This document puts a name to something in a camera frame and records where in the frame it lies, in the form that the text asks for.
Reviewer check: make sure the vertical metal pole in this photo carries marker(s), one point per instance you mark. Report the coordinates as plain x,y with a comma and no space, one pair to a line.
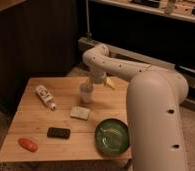
89,34

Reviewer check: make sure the wooden folding table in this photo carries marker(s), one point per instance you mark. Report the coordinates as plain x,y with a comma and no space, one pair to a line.
32,121

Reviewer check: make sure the translucent ceramic cup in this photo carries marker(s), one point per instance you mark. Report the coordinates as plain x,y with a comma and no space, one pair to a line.
86,91

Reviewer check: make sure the grey metal rail beam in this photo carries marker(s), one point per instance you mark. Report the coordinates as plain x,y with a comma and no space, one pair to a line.
131,55

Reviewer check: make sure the upper wooden shelf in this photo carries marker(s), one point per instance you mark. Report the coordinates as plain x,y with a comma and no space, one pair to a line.
175,9

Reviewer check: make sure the beige sponge block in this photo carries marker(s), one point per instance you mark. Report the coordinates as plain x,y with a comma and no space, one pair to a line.
80,113

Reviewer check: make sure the green bowl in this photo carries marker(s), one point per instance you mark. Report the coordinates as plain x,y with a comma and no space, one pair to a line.
112,137

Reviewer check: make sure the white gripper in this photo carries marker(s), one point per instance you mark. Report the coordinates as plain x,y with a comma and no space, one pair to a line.
98,77

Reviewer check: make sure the black rectangular object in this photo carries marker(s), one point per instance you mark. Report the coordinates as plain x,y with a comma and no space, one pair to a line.
58,132

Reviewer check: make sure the orange oblong object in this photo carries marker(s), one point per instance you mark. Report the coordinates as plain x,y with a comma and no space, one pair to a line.
28,144

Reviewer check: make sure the white lying bottle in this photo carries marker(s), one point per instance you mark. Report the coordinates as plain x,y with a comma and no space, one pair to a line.
46,97

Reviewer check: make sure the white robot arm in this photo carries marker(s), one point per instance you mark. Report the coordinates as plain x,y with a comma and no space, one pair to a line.
153,99

